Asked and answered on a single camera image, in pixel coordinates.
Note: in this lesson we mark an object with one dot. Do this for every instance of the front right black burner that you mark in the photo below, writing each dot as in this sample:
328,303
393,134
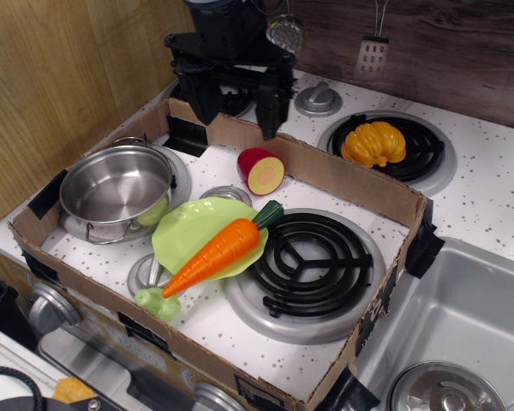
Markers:
316,276

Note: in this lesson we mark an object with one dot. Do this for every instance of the small green toy piece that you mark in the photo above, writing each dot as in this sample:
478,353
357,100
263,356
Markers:
152,301

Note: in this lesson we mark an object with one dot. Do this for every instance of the silver stove top knob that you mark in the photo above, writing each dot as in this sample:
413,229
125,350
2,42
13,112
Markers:
318,101

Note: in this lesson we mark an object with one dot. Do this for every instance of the orange toy carrot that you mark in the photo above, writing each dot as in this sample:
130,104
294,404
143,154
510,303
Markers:
236,241

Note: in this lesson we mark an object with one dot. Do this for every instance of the back right black burner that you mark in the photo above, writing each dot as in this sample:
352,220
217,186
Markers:
430,162

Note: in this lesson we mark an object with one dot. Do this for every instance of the grey toy sink basin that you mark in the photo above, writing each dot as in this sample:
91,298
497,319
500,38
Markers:
461,311

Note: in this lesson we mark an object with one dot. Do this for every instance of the silver front left knob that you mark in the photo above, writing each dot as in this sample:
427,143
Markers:
50,310

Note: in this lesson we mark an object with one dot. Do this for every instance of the silver sink drain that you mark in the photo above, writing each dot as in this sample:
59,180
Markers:
439,385

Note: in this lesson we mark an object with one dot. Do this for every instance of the orange object bottom left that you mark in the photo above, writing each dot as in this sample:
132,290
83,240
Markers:
70,390

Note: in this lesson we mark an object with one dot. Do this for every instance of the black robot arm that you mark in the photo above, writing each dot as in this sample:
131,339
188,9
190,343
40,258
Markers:
235,20

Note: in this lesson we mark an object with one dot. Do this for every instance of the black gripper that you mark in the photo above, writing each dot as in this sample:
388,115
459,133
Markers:
202,65

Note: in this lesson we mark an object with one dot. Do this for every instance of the hanging metal spatula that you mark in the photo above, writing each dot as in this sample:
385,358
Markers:
374,48

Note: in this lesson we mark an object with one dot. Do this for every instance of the silver front right knob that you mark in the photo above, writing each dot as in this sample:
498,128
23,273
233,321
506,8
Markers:
208,397

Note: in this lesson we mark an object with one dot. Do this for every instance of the hanging slotted metal spoon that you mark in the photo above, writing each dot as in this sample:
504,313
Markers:
285,30

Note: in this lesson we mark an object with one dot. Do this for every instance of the light green plastic plate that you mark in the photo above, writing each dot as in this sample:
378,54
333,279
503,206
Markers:
183,231

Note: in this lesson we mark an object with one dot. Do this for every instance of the yellow toy pumpkin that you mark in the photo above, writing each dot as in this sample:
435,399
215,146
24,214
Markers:
374,144

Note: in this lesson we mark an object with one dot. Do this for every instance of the stainless steel pot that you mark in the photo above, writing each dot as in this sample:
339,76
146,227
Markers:
118,193

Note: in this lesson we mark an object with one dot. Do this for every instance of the red halved toy fruit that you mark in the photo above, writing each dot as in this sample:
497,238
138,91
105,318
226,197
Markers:
261,171

